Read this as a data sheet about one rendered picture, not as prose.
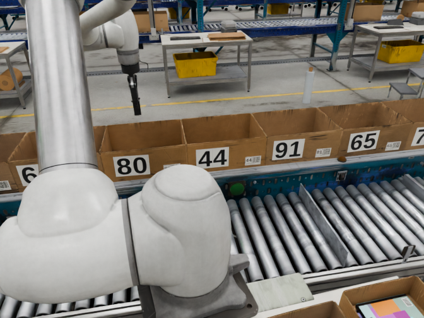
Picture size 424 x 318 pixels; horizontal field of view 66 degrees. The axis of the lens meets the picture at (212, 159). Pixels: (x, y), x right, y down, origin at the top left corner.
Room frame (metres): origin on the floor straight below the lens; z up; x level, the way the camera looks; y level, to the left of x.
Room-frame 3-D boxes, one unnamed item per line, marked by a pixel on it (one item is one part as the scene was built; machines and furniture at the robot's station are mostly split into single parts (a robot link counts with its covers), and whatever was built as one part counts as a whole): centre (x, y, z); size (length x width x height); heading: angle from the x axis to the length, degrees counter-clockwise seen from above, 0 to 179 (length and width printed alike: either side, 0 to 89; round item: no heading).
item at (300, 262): (1.08, -0.32, 0.72); 0.52 x 0.05 x 0.05; 9
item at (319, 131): (1.55, -0.44, 0.96); 0.39 x 0.29 x 0.17; 99
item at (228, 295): (0.46, 0.03, 1.23); 0.22 x 0.18 x 0.06; 109
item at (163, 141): (1.43, 0.33, 0.96); 0.39 x 0.29 x 0.17; 99
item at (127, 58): (1.37, 0.33, 1.45); 0.09 x 0.09 x 0.06
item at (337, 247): (1.10, -0.48, 0.76); 0.46 x 0.01 x 0.09; 9
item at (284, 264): (1.07, -0.26, 0.72); 0.52 x 0.05 x 0.05; 9
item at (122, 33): (1.36, 0.35, 1.56); 0.13 x 0.11 x 0.16; 107
